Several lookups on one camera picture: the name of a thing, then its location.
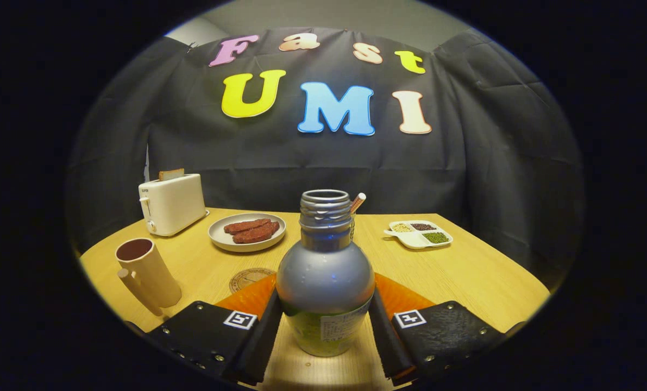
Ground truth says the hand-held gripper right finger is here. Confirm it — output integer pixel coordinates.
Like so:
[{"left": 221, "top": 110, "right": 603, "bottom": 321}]
[{"left": 368, "top": 273, "right": 506, "bottom": 387}]

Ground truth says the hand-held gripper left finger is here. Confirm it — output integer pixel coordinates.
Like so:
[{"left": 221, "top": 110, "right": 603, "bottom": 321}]
[{"left": 147, "top": 273, "right": 285, "bottom": 387}]

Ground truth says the round wooden coaster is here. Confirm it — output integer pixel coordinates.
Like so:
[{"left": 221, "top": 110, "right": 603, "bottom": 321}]
[{"left": 229, "top": 267, "right": 277, "bottom": 294}]

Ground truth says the grey juice bottle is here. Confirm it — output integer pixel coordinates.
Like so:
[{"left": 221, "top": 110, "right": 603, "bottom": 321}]
[{"left": 276, "top": 189, "right": 376, "bottom": 357}]

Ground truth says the beige cup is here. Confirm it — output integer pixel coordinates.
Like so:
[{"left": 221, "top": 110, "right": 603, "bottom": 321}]
[{"left": 115, "top": 237, "right": 183, "bottom": 317}]

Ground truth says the wooden table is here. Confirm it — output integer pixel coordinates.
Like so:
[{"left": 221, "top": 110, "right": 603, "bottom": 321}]
[{"left": 79, "top": 206, "right": 551, "bottom": 391}]

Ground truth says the white divided dish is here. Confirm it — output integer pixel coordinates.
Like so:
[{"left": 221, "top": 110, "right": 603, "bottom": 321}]
[{"left": 384, "top": 220, "right": 454, "bottom": 250}]

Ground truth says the brown meat slice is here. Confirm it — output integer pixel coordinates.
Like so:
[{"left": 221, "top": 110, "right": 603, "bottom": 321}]
[
  {"left": 224, "top": 218, "right": 272, "bottom": 235},
  {"left": 232, "top": 221, "right": 280, "bottom": 244}
]

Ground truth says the white round plate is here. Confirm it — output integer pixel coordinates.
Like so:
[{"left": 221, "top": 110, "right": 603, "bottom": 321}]
[{"left": 208, "top": 212, "right": 287, "bottom": 253}]

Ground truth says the white toaster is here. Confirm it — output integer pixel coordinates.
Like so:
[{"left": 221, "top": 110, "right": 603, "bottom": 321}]
[{"left": 139, "top": 173, "right": 210, "bottom": 237}]

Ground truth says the black backdrop cloth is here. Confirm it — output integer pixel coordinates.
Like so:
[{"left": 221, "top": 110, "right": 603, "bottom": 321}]
[{"left": 65, "top": 27, "right": 585, "bottom": 288}]

